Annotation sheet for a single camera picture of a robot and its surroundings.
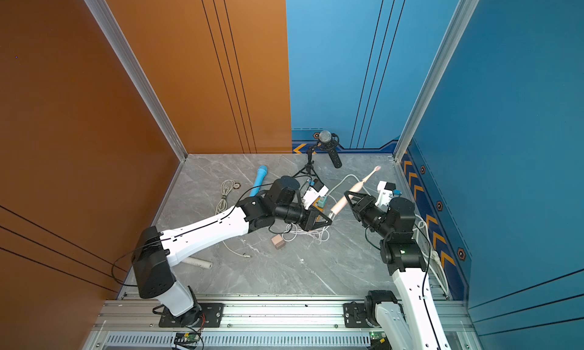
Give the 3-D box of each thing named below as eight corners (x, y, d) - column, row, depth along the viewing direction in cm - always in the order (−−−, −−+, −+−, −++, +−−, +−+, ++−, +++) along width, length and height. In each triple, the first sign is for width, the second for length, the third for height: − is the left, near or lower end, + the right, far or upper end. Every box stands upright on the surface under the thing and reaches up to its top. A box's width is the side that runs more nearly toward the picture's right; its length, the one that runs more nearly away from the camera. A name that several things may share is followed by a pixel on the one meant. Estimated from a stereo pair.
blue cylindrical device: (249, 196, 106) (247, 191, 103) (260, 169, 117) (259, 164, 114) (257, 197, 106) (255, 193, 103) (267, 170, 116) (266, 165, 113)
